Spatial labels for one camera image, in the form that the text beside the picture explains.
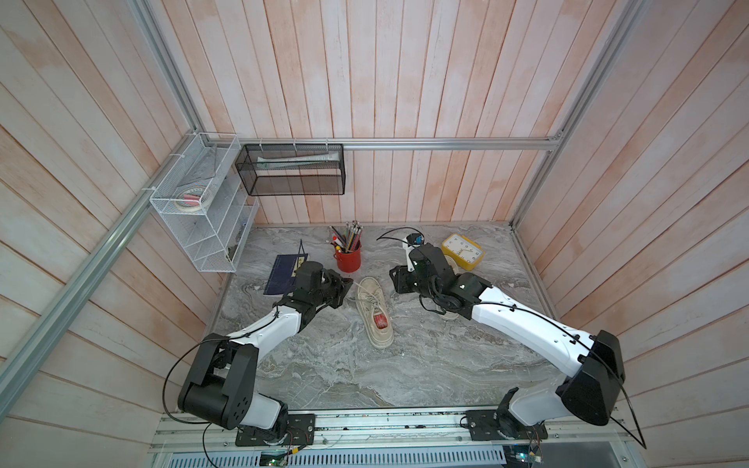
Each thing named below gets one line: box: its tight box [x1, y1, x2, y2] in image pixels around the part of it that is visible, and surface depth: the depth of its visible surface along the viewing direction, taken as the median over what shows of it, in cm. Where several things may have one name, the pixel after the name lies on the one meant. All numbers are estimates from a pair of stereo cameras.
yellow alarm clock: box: [440, 234, 485, 271], surface depth 110 cm
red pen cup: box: [333, 245, 362, 273], surface depth 107 cm
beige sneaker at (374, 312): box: [355, 275, 395, 349], surface depth 90 cm
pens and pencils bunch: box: [325, 219, 364, 253], surface depth 100 cm
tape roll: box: [173, 186, 212, 213], surface depth 75 cm
